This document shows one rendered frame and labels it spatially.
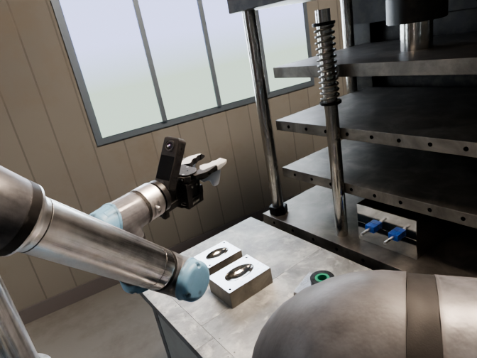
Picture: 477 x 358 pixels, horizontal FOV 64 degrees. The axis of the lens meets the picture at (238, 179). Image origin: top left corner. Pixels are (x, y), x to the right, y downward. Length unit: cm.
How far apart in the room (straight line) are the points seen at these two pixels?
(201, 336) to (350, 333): 124
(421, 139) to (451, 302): 128
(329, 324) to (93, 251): 42
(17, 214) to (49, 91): 246
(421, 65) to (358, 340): 130
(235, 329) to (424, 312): 123
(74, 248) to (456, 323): 46
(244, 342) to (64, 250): 91
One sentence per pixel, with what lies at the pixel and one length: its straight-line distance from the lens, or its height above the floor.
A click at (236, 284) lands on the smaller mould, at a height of 87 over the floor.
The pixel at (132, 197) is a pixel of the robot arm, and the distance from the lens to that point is 78.
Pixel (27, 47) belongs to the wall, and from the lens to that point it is 293.
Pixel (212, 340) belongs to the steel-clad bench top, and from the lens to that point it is 139.
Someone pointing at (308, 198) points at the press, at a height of 78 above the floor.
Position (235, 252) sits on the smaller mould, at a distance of 167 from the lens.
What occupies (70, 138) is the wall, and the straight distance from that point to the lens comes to 297.
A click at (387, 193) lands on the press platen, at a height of 104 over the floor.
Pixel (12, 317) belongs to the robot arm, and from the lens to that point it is 70.
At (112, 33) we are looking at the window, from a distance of 298.
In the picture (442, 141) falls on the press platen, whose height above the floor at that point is 128.
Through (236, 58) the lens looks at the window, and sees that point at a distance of 331.
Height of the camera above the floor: 174
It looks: 21 degrees down
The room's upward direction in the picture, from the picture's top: 11 degrees counter-clockwise
